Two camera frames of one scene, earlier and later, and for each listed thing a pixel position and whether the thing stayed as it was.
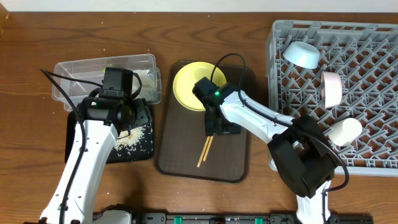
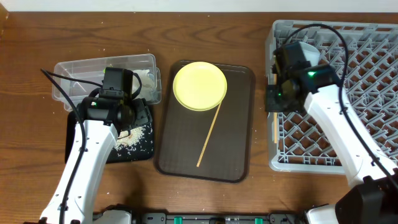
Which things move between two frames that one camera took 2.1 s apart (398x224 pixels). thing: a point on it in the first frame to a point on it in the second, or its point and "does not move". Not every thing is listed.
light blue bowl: [303, 54] does not move
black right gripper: [222, 128] to [274, 101]
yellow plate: [186, 78] does not move
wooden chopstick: [203, 152] does not move
